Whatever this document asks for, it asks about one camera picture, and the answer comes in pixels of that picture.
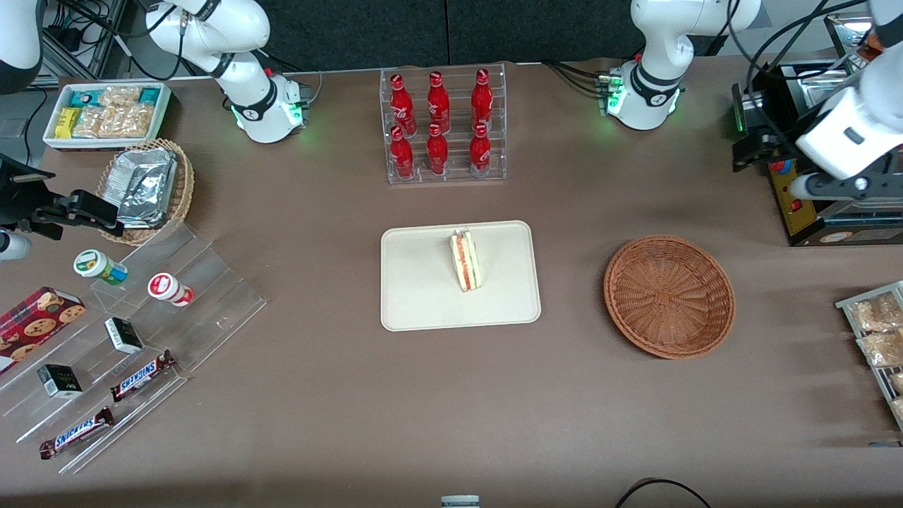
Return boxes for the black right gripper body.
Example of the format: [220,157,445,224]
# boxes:
[0,155,71,235]

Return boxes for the triangular sandwich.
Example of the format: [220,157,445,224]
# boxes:
[449,226,487,294]

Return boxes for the light wicker basket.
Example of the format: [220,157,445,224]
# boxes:
[96,138,195,246]

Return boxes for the tray of packaged snacks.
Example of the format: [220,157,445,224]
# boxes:
[834,280,903,433]

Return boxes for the brown wicker basket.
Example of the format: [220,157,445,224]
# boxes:
[603,234,737,361]

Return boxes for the cream plastic tray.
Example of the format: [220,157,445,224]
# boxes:
[380,220,543,333]

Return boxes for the green lidded cup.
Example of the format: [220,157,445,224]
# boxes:
[73,248,130,286]

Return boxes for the black appliance yellow panel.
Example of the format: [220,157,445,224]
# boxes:
[732,13,903,248]

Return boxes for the white snack bin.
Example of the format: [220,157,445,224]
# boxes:
[42,82,173,152]

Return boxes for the clear cookie packet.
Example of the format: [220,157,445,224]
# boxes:
[73,107,104,140]
[124,103,157,138]
[101,85,143,109]
[99,105,130,139]

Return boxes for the yellow snack packet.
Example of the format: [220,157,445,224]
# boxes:
[54,107,83,140]

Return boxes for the red tartan cookie box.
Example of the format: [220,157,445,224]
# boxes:
[0,285,87,375]

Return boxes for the red lidded cup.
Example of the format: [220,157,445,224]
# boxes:
[147,272,195,308]

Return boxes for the small black box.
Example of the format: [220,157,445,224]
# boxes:
[36,363,84,401]
[104,316,145,356]

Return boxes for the clear acrylic stepped stand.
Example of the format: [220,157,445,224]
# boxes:
[0,222,268,476]

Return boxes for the snickers bar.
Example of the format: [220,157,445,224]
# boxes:
[38,406,116,461]
[110,349,178,404]

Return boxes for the red cola bottle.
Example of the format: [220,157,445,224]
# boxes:
[425,123,450,176]
[389,126,416,179]
[389,73,417,137]
[471,68,494,132]
[426,71,452,134]
[468,121,492,178]

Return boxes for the clear acrylic bottle rack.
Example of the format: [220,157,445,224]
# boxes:
[379,63,508,186]

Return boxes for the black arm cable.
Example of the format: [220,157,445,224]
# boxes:
[727,0,872,142]

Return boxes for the aluminium frame with cables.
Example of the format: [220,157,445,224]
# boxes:
[41,0,186,80]

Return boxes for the black base cables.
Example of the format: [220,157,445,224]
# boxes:
[542,59,610,97]

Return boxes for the black floor cable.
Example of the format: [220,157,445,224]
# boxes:
[613,478,714,508]

